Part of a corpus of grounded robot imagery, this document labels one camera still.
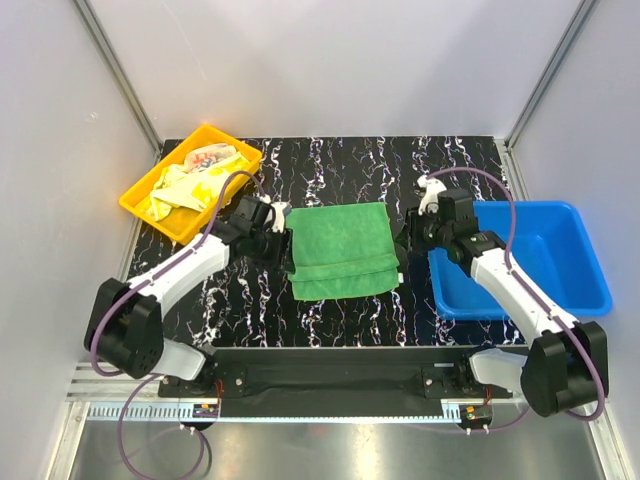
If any white red printed towel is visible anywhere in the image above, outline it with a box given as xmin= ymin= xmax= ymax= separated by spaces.
xmin=182 ymin=143 xmax=238 ymax=173

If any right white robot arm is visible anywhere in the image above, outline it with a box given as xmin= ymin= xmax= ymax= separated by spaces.
xmin=397 ymin=179 xmax=608 ymax=420

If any purple cable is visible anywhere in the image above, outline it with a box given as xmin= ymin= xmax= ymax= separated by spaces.
xmin=89 ymin=170 xmax=274 ymax=478
xmin=417 ymin=167 xmax=604 ymax=434

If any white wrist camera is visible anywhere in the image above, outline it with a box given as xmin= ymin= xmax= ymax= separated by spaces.
xmin=417 ymin=175 xmax=447 ymax=216
xmin=259 ymin=195 xmax=292 ymax=233

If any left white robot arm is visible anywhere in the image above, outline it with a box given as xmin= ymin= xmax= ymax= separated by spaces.
xmin=84 ymin=196 xmax=294 ymax=396

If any blue plastic bin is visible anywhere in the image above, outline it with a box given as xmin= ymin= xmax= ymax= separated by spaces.
xmin=428 ymin=201 xmax=613 ymax=321

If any aluminium frame rail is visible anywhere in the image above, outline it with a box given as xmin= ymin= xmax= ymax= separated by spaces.
xmin=64 ymin=363 xmax=611 ymax=426

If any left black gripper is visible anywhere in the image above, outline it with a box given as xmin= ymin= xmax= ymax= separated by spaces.
xmin=250 ymin=226 xmax=295 ymax=274

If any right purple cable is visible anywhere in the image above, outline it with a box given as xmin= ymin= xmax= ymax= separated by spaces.
xmin=417 ymin=167 xmax=604 ymax=434

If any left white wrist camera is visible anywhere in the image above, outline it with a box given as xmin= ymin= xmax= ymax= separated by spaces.
xmin=259 ymin=195 xmax=292 ymax=233

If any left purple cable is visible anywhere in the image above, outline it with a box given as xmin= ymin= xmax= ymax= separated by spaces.
xmin=89 ymin=170 xmax=274 ymax=478

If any yellow patterned towel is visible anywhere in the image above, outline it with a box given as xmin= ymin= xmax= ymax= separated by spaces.
xmin=136 ymin=152 xmax=249 ymax=222

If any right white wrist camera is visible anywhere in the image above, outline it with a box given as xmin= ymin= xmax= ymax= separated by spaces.
xmin=417 ymin=175 xmax=447 ymax=216

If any green microfibre towel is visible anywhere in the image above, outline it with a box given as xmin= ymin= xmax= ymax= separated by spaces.
xmin=286 ymin=202 xmax=399 ymax=302

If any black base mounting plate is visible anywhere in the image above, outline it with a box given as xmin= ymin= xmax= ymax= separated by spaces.
xmin=158 ymin=346 xmax=513 ymax=423

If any yellow plastic tray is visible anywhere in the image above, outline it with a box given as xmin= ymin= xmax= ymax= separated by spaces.
xmin=119 ymin=124 xmax=262 ymax=245

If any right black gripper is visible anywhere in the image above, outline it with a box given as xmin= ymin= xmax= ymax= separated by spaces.
xmin=393 ymin=205 xmax=452 ymax=254

